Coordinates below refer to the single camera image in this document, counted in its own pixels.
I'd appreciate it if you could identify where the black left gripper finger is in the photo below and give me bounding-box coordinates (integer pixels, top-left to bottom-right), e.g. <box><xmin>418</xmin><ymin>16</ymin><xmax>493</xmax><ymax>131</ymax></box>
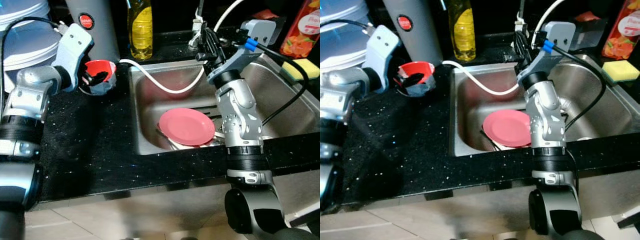
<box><xmin>406</xmin><ymin>79</ymin><xmax>437</xmax><ymax>98</ymax></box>
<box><xmin>400</xmin><ymin>74</ymin><xmax>429</xmax><ymax>86</ymax></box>
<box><xmin>86</xmin><ymin>71</ymin><xmax>112</xmax><ymax>85</ymax></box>
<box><xmin>91</xmin><ymin>77</ymin><xmax>119</xmax><ymax>97</ymax></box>

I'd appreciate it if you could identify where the red bowl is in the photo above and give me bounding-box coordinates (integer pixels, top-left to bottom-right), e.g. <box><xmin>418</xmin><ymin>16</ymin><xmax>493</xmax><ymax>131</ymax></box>
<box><xmin>398</xmin><ymin>61</ymin><xmax>436</xmax><ymax>97</ymax></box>
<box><xmin>82</xmin><ymin>59</ymin><xmax>118</xmax><ymax>96</ymax></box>

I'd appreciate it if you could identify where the chrome kitchen faucet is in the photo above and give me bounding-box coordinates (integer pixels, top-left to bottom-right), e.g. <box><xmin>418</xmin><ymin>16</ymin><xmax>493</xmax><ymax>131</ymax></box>
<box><xmin>513</xmin><ymin>0</ymin><xmax>530</xmax><ymax>47</ymax></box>
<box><xmin>188</xmin><ymin>0</ymin><xmax>209</xmax><ymax>50</ymax></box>

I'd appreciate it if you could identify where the grey water purifier red sticker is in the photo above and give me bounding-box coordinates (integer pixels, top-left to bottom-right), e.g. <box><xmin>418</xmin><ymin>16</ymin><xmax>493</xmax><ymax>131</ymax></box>
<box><xmin>382</xmin><ymin>0</ymin><xmax>444</xmax><ymax>69</ymax></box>
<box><xmin>65</xmin><ymin>0</ymin><xmax>121</xmax><ymax>64</ymax></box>

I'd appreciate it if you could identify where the yellow dish soap bottle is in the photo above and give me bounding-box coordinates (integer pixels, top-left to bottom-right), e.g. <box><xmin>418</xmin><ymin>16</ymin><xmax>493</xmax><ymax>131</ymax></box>
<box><xmin>446</xmin><ymin>0</ymin><xmax>477</xmax><ymax>63</ymax></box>
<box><xmin>127</xmin><ymin>0</ymin><xmax>154</xmax><ymax>61</ymax></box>

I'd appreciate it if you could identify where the white tiered plastic container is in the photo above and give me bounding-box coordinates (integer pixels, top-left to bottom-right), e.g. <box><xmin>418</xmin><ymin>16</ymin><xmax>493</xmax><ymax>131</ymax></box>
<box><xmin>320</xmin><ymin>0</ymin><xmax>384</xmax><ymax>74</ymax></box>

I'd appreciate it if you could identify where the stainless steel sink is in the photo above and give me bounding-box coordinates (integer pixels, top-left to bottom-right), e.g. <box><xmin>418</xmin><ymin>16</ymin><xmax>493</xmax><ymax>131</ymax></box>
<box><xmin>128</xmin><ymin>52</ymin><xmax>321</xmax><ymax>156</ymax></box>
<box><xmin>448</xmin><ymin>52</ymin><xmax>640</xmax><ymax>158</ymax></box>

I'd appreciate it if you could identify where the pink plate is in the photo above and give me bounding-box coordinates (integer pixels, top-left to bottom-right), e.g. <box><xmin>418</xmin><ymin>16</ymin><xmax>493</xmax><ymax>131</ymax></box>
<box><xmin>158</xmin><ymin>107</ymin><xmax>216</xmax><ymax>147</ymax></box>
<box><xmin>482</xmin><ymin>109</ymin><xmax>532</xmax><ymax>148</ymax></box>

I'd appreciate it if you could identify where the orange printed refill pouch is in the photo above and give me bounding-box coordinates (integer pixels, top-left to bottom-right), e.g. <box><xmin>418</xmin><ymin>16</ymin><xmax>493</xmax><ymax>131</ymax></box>
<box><xmin>279</xmin><ymin>0</ymin><xmax>321</xmax><ymax>59</ymax></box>
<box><xmin>602</xmin><ymin>0</ymin><xmax>640</xmax><ymax>61</ymax></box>

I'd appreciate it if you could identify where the yellow sponge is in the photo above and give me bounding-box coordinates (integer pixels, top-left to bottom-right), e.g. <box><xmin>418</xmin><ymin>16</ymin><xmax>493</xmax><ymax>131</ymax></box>
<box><xmin>279</xmin><ymin>58</ymin><xmax>321</xmax><ymax>82</ymax></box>
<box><xmin>601</xmin><ymin>60</ymin><xmax>640</xmax><ymax>84</ymax></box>

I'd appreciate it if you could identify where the beige base cabinet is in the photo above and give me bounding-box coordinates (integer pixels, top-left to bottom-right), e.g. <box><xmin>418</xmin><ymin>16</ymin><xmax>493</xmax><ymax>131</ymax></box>
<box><xmin>30</xmin><ymin>169</ymin><xmax>321</xmax><ymax>222</ymax></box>
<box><xmin>344</xmin><ymin>169</ymin><xmax>640</xmax><ymax>222</ymax></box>

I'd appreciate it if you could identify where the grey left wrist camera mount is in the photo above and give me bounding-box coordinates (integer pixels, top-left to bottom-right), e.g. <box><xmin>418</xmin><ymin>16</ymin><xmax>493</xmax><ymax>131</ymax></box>
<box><xmin>366</xmin><ymin>24</ymin><xmax>401</xmax><ymax>94</ymax></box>
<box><xmin>51</xmin><ymin>23</ymin><xmax>95</xmax><ymax>92</ymax></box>

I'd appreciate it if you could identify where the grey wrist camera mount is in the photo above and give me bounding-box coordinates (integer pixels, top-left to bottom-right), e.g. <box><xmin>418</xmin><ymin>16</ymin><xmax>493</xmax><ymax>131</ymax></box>
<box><xmin>517</xmin><ymin>20</ymin><xmax>577</xmax><ymax>85</ymax></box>
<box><xmin>207</xmin><ymin>19</ymin><xmax>282</xmax><ymax>84</ymax></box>
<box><xmin>366</xmin><ymin>24</ymin><xmax>401</xmax><ymax>94</ymax></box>
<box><xmin>51</xmin><ymin>23</ymin><xmax>95</xmax><ymax>92</ymax></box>

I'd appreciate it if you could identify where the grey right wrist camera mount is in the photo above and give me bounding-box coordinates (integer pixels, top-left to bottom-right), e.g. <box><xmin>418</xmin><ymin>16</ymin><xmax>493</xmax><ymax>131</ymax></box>
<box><xmin>517</xmin><ymin>20</ymin><xmax>577</xmax><ymax>85</ymax></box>
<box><xmin>207</xmin><ymin>19</ymin><xmax>282</xmax><ymax>84</ymax></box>

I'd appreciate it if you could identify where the white hose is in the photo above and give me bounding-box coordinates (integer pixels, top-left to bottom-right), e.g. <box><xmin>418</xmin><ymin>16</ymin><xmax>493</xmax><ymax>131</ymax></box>
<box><xmin>441</xmin><ymin>0</ymin><xmax>566</xmax><ymax>96</ymax></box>
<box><xmin>119</xmin><ymin>0</ymin><xmax>246</xmax><ymax>95</ymax></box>

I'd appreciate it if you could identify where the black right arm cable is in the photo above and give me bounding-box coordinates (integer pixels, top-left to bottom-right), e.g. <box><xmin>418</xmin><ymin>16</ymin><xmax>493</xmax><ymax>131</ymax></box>
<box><xmin>532</xmin><ymin>30</ymin><xmax>607</xmax><ymax>132</ymax></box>
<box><xmin>234</xmin><ymin>29</ymin><xmax>309</xmax><ymax>126</ymax></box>

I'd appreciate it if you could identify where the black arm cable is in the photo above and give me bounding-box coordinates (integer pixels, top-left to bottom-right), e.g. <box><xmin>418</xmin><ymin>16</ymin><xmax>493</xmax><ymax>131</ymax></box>
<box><xmin>0</xmin><ymin>16</ymin><xmax>65</xmax><ymax>68</ymax></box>
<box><xmin>320</xmin><ymin>18</ymin><xmax>375</xmax><ymax>37</ymax></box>
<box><xmin>532</xmin><ymin>30</ymin><xmax>607</xmax><ymax>132</ymax></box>
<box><xmin>234</xmin><ymin>29</ymin><xmax>309</xmax><ymax>126</ymax></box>

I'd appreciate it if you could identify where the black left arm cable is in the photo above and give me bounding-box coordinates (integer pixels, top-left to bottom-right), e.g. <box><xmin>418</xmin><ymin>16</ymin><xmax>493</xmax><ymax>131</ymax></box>
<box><xmin>0</xmin><ymin>16</ymin><xmax>65</xmax><ymax>68</ymax></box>
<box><xmin>320</xmin><ymin>18</ymin><xmax>375</xmax><ymax>37</ymax></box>

